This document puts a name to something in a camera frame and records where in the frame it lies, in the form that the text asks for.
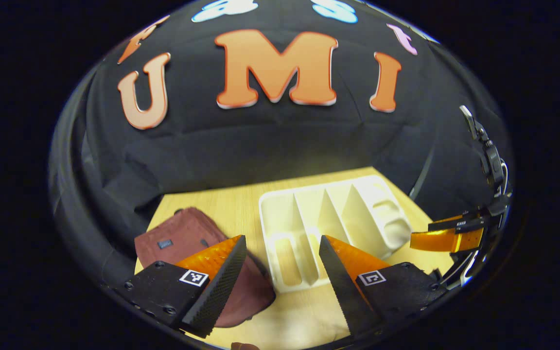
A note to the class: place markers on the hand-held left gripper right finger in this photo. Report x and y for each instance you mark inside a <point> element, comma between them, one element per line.
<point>341,287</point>

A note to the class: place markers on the white plastic bookshelf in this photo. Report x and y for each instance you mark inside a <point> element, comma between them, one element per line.
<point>309,218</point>

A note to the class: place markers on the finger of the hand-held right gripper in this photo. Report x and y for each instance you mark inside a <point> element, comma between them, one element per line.
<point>455,224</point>
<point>445,240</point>

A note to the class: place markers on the maroon fabric schoolbag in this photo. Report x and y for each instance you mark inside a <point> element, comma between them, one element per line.
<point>183,233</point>

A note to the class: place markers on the thin black pole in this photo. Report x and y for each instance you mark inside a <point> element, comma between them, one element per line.
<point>423,172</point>

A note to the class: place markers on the black backdrop cloth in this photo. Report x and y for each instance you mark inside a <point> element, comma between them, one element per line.
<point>260,141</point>

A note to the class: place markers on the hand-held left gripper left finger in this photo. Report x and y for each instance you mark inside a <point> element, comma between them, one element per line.
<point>221,287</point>

